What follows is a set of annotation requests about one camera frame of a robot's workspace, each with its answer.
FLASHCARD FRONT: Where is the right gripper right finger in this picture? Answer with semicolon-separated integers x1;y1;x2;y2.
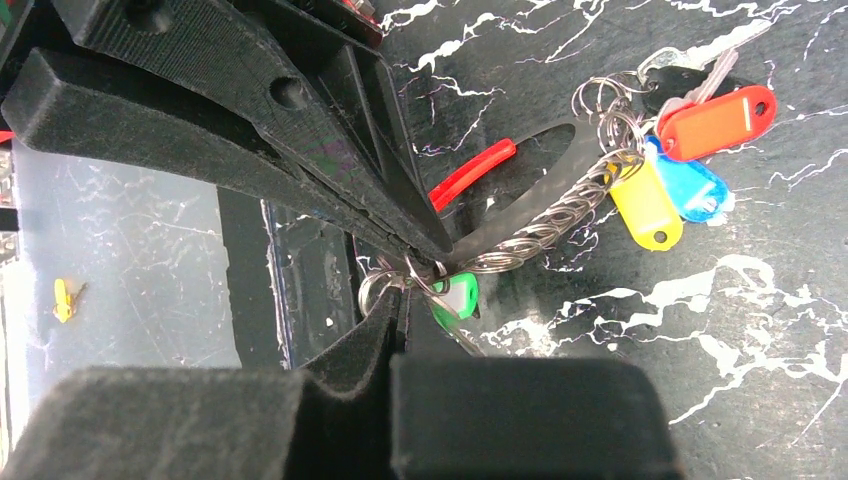
390;292;685;479

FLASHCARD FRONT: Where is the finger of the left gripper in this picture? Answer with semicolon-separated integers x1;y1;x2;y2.
1;47;412;258
54;1;453;261

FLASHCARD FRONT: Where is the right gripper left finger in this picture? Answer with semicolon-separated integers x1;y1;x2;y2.
1;288;401;479

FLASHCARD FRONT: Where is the green tagged key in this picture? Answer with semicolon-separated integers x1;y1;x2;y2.
425;272;484;357

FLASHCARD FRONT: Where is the keyring with coloured tags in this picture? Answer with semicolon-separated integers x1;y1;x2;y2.
357;19;778;319

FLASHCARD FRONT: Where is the yellow object below table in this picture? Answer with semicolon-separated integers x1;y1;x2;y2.
52;278;88;323

